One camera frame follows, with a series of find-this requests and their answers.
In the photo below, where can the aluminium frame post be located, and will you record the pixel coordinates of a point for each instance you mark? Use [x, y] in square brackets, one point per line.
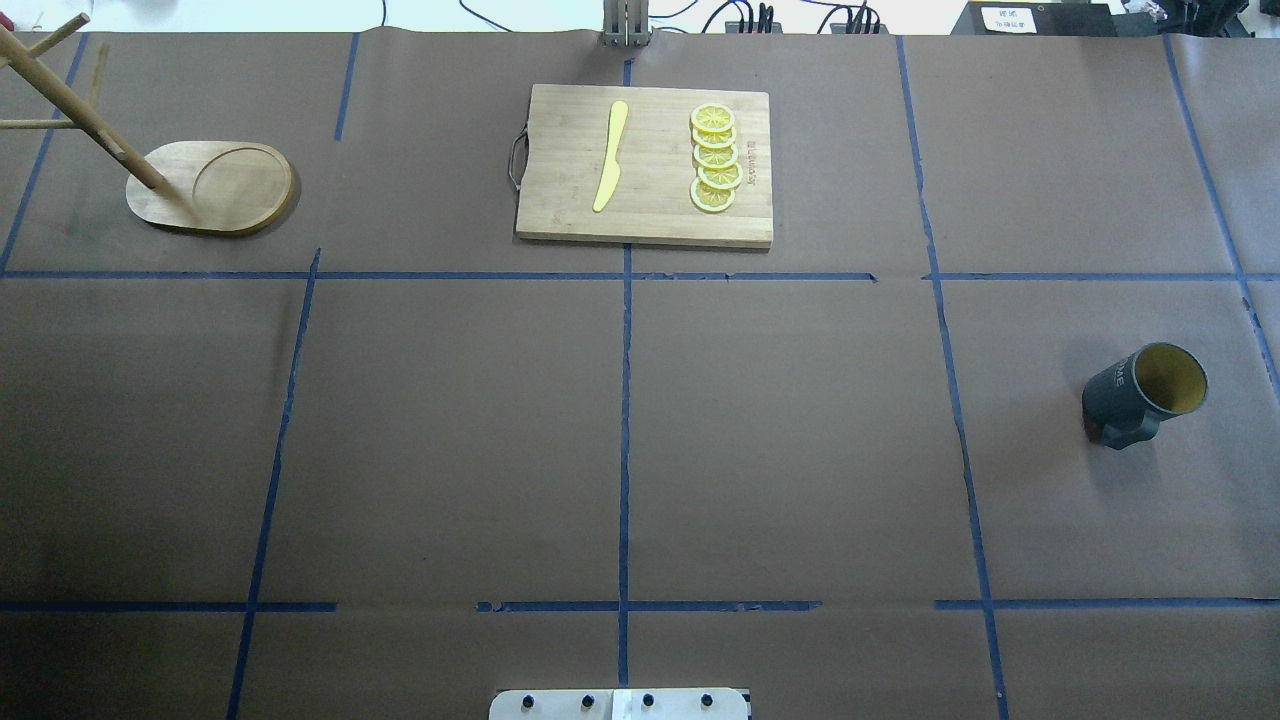
[626, 23]

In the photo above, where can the wooden cup storage rack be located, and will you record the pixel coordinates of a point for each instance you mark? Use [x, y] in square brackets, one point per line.
[199, 186]

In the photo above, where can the yellow plastic knife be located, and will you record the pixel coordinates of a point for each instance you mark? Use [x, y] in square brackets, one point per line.
[611, 167]

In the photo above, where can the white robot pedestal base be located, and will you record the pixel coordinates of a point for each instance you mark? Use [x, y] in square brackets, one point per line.
[622, 703]

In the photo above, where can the black box with label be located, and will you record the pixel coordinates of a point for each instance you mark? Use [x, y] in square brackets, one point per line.
[1041, 18]

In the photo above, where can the bamboo cutting board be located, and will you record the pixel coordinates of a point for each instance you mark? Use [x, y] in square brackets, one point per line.
[566, 131]

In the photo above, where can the lemon slice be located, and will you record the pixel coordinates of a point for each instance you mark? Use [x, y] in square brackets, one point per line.
[715, 158]
[713, 140]
[712, 118]
[721, 178]
[711, 199]

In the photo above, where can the dark blue ceramic mug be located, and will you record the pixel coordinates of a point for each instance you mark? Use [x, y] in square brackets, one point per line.
[1128, 402]

